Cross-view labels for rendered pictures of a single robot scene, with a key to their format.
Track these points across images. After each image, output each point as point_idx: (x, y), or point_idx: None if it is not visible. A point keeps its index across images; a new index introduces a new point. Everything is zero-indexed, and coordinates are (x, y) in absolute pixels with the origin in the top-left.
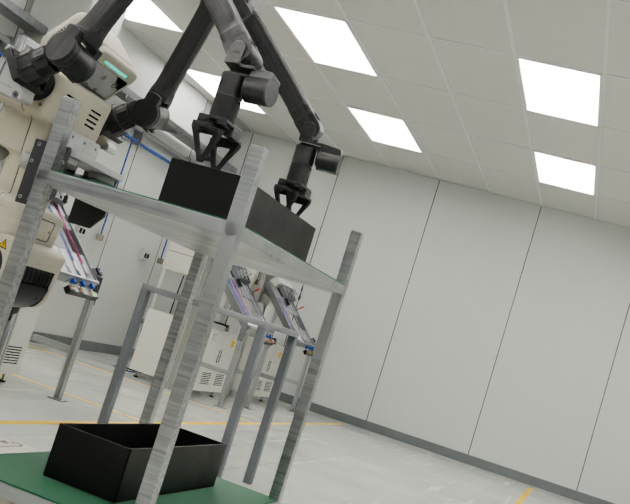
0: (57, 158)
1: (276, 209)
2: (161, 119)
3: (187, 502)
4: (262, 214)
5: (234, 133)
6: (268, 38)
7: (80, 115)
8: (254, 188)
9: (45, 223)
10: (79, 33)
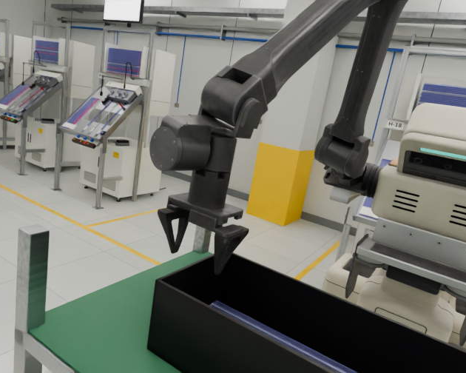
0: (196, 241)
1: None
2: None
3: None
4: (252, 369)
5: (194, 217)
6: None
7: (435, 212)
8: (21, 282)
9: (407, 322)
10: (325, 130)
